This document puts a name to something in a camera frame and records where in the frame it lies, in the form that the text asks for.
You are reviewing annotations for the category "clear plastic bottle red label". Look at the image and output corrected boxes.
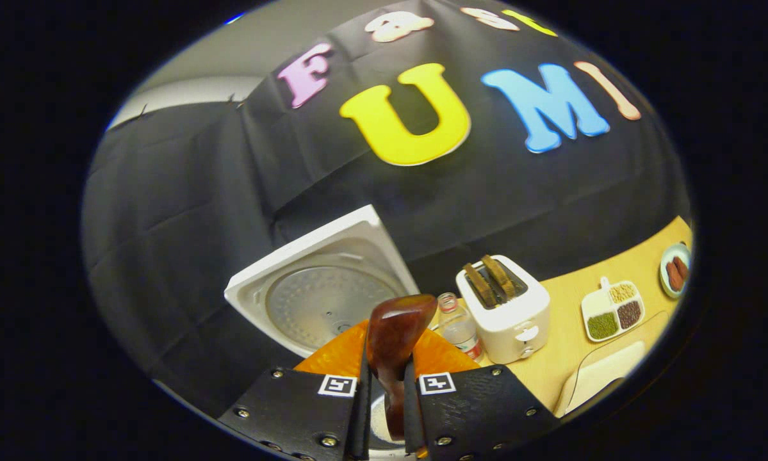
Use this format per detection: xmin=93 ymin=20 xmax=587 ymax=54
xmin=436 ymin=293 xmax=485 ymax=364

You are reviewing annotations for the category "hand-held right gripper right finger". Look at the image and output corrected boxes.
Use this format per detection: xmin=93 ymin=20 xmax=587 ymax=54
xmin=403 ymin=327 xmax=559 ymax=458

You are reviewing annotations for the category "white divided dish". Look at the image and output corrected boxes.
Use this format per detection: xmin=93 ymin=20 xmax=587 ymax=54
xmin=580 ymin=277 xmax=646 ymax=343

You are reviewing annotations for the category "brown wooden spoon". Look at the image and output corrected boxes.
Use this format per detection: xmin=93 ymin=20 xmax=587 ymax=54
xmin=366 ymin=294 xmax=438 ymax=441

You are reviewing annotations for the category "pale green plate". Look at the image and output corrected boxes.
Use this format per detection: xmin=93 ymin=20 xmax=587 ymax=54
xmin=659 ymin=242 xmax=692 ymax=300

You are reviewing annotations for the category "clear glass container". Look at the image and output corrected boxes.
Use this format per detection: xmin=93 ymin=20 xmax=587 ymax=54
xmin=553 ymin=311 xmax=673 ymax=418

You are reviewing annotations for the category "pile of dark red beans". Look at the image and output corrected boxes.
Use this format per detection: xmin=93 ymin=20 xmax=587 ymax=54
xmin=616 ymin=301 xmax=642 ymax=329

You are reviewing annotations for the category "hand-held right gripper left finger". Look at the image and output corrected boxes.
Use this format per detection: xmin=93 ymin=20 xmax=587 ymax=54
xmin=217 ymin=319 xmax=373 ymax=461

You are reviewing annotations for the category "pile of white rice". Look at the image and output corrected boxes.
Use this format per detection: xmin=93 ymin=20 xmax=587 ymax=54
xmin=563 ymin=341 xmax=646 ymax=416

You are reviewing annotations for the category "brown bread slice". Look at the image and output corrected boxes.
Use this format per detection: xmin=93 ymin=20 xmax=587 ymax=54
xmin=482 ymin=255 xmax=516 ymax=299
xmin=462 ymin=263 xmax=496 ymax=308

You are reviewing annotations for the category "white rice cooker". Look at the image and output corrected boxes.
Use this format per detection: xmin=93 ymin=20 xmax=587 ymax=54
xmin=224 ymin=204 xmax=421 ymax=460

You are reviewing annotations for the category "pile of green mung beans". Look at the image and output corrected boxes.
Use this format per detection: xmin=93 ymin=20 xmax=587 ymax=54
xmin=587 ymin=312 xmax=619 ymax=340

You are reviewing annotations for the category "white toaster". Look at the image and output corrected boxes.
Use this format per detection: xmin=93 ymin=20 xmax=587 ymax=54
xmin=455 ymin=255 xmax=551 ymax=365

